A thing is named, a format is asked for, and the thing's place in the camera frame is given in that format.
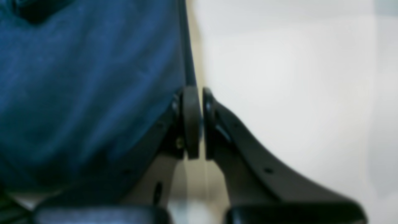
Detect dark blue T-shirt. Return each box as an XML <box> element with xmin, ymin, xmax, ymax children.
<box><xmin>1</xmin><ymin>0</ymin><xmax>195</xmax><ymax>192</ymax></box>

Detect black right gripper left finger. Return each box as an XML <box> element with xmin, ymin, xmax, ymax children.
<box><xmin>31</xmin><ymin>86</ymin><xmax>201</xmax><ymax>224</ymax></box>

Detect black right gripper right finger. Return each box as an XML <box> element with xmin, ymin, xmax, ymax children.
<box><xmin>203</xmin><ymin>88</ymin><xmax>368</xmax><ymax>224</ymax></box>

